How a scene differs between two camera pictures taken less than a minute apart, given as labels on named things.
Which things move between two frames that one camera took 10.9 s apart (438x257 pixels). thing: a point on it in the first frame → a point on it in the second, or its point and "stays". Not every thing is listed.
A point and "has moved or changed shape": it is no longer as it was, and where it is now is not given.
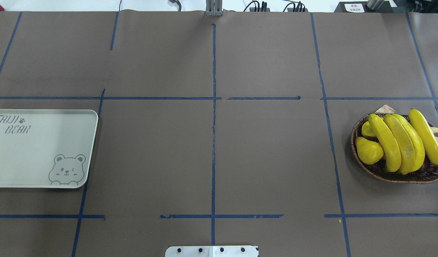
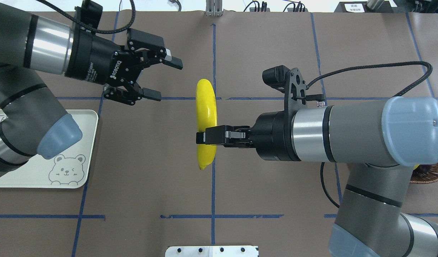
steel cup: x=374 y=4 stays
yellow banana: x=420 y=126 has moved or changed shape
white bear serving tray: x=41 y=148 stays
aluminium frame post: x=214 y=8 stays
